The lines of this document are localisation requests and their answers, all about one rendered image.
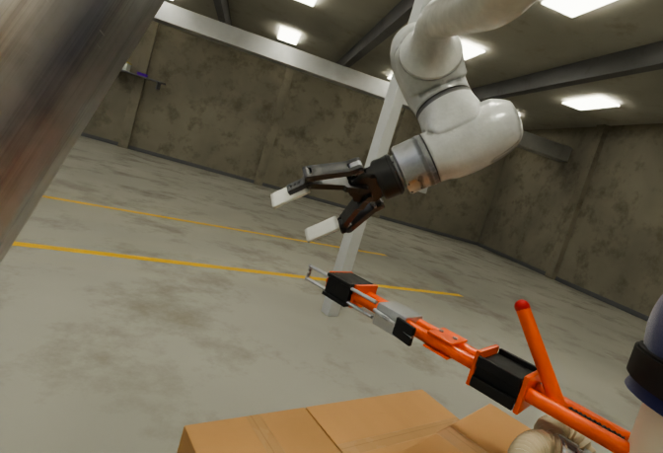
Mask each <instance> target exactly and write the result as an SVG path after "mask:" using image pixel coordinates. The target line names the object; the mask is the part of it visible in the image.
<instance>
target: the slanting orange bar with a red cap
mask: <svg viewBox="0 0 663 453"><path fill-rule="evenodd" d="M514 308H515V310H516V312H517V315H518V318H519V321H520V324H521V326H522V329H523V332H524V335H525V338H526V340H527V343H528V346H529V349H530V351H531V353H532V356H533V359H534V362H535V365H536V367H537V370H538V373H539V376H540V379H541V381H542V384H543V387H544V390H545V393H546V395H547V397H549V398H551V399H552V400H554V401H556V402H558V403H560V404H561V405H563V406H566V403H565V400H564V397H563V395H562V392H561V390H560V388H559V385H558V382H557V379H556V377H555V374H554V371H553V367H552V364H551V362H550V359H549V356H548V353H547V351H546V348H545V345H544V343H543V340H542V337H541V335H540V332H539V329H538V326H537V324H536V321H535V318H534V316H533V313H532V310H531V306H530V304H529V303H528V301H526V300H523V299H521V300H518V301H516V303H515V304H514Z"/></svg>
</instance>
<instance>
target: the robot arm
mask: <svg viewBox="0 0 663 453"><path fill-rule="evenodd" d="M164 1H165V0H0V264H1V262H2V261H3V259H4V258H5V256H6V254H7V253H8V251H9V250H10V248H11V246H12V245H13V243H14V242H15V240H16V238H17V237H18V235H19V234H20V232H21V230H22V229H23V227H24V226H25V224H26V222H27V221H28V219H29V218H30V216H31V214H32V213H33V211H34V210H35V208H36V206H37V204H38V203H39V201H40V199H41V198H42V196H43V195H44V193H45V191H46V190H47V188H48V187H49V185H50V183H51V182H52V180H53V179H54V177H55V175H56V174H57V172H58V171H59V169H60V167H61V166H62V164H63V162H64V161H65V159H66V158H67V156H68V154H69V153H70V151H71V150H72V148H73V146H74V145H75V143H76V142H77V140H78V138H79V137H80V135H81V134H82V132H83V130H84V129H85V127H86V126H87V124H88V122H89V121H90V119H91V118H92V116H93V114H94V113H95V111H96V110H97V108H98V106H99V105H100V103H101V102H102V100H103V98H104V97H105V95H106V94H107V92H108V90H109V89H110V87H111V85H112V83H113V82H114V80H115V79H116V77H117V75H118V74H119V72H120V71H121V69H122V67H123V66H124V64H125V63H126V61H127V59H128V58H129V56H130V55H131V53H132V51H133V50H134V48H135V47H136V45H137V44H138V43H139V41H140V40H141V38H142V36H143V35H144V33H145V32H146V30H147V28H148V27H149V25H150V24H151V22H152V20H153V19H154V17H155V16H156V14H157V12H158V11H159V9H160V8H161V6H162V4H163V3H164ZM536 1H537V0H431V1H430V2H429V3H428V4H427V5H426V6H425V7H424V8H423V10H422V11H421V13H420V14H419V16H418V19H417V21H416V22H414V23H410V24H408V25H406V26H404V27H403V28H401V29H400V30H399V31H398V32H397V33H396V35H395V36H394V38H393V40H392V44H391V51H390V57H391V65H392V69H393V72H394V75H395V77H396V80H397V82H398V85H399V87H400V89H401V91H402V93H403V95H404V97H405V100H406V102H407V104H408V106H409V107H410V108H411V110H412V111H413V113H414V114H415V116H416V118H417V120H418V122H419V125H420V128H421V132H422V133H420V134H419V135H415V136H414V137H413V138H411V139H409V140H406V141H404V142H402V143H400V144H398V145H395V146H393V147H392V149H391V151H392V153H393V155H392V156H390V155H389V154H388V155H387V154H386V155H383V156H381V157H379V158H377V159H375V160H372V161H371V163H370V166H369V167H368V168H363V166H362V163H361V160H360V158H359V157H356V158H353V159H350V160H348V161H343V162H334V163H326V164H319V165H310V166H304V167H303V168H302V171H303V178H302V179H300V180H297V181H295V182H294V183H291V184H289V185H287V186H286V188H284V189H280V190H278V191H276V192H274V193H272V194H271V195H270V198H271V204H272V208H273V209H275V208H277V207H279V206H282V205H284V204H286V203H288V202H290V201H293V200H295V199H297V198H299V197H301V196H304V195H306V194H308V193H310V189H340V190H343V191H345V192H348V193H349V195H350V196H352V200H351V201H350V202H349V203H348V205H347V206H346V207H345V209H344V210H343V211H342V213H341V214H340V215H339V217H338V218H337V217H336V216H334V217H332V218H329V219H327V220H325V221H323V222H320V223H318V224H316V225H313V226H311V227H309V228H307V229H305V235H306V240H307V242H308V243H310V242H312V241H315V240H317V239H319V238H322V237H324V236H326V235H328V234H330V233H332V232H335V231H337V230H340V232H341V233H342V234H344V233H351V232H352V231H353V230H355V229H356V228H357V227H358V226H359V225H361V224H362V223H363V222H364V221H365V220H367V219H368V218H369V217H370V216H372V215H373V214H374V213H375V212H377V211H379V210H381V209H383V208H384V207H385V204H384V201H383V199H382V196H383V197H384V198H385V199H391V198H393V197H396V196H398V195H400V194H403V193H404V191H405V189H408V190H409V192H410V193H415V192H418V191H420V190H422V189H426V188H428V187H430V186H433V185H437V184H438V183H440V182H443V181H446V180H450V179H457V178H460V177H463V176H467V175H469V174H472V173H474V172H476V171H479V170H481V169H483V168H485V167H487V166H489V165H490V164H492V163H494V162H496V161H498V160H499V159H501V158H503V157H504V156H506V155H507V154H509V153H510V152H512V151H513V150H514V149H515V148H516V147H517V146H518V144H519V142H520V141H521V139H522V136H523V124H522V121H521V118H520V116H519V115H518V112H517V110H516V109H515V107H514V105H513V104H512V103H511V102H510V101H507V100H500V99H487V100H485V101H482V102H480V101H479V99H478V98H477V97H476V96H475V95H474V93H473V92H472V90H471V88H470V86H469V84H468V81H467V78H466V74H467V69H466V65H465V60H464V54H463V46H462V42H461V40H460V38H459V37H458V36H461V35H468V34H475V33H481V32H486V31H491V30H494V29H497V28H500V27H502V26H504V25H506V24H508V23H510V22H512V21H513V20H515V19H516V18H518V17H519V16H520V15H522V14H523V13H524V12H525V11H527V10H528V9H529V8H530V7H531V6H532V5H533V4H534V3H535V2H536ZM311 172H312V174H311ZM312 181H314V182H313V183H312ZM350 223H351V224H352V225H350Z"/></svg>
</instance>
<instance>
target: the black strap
mask: <svg viewBox="0 0 663 453"><path fill-rule="evenodd" d="M626 370H627V372H628V373H629V375H630V376H631V377H632V379H633V380H634V381H635V382H637V383H638V384H639V385H640V386H641V387H642V388H644V389H645V390H647V391H648V392H649V393H651V394H652V395H653V396H655V397H656V398H658V399H659V400H661V401H662V402H663V359H662V358H660V357H658V356H657V355H655V354H654V353H652V352H651V351H650V350H649V349H648V348H647V347H646V346H645V344H644V343H643V340H641V341H637V342H636V343H635V344H634V347H633V350H632V352H631V355H630V358H629V361H628V363H627V366H626Z"/></svg>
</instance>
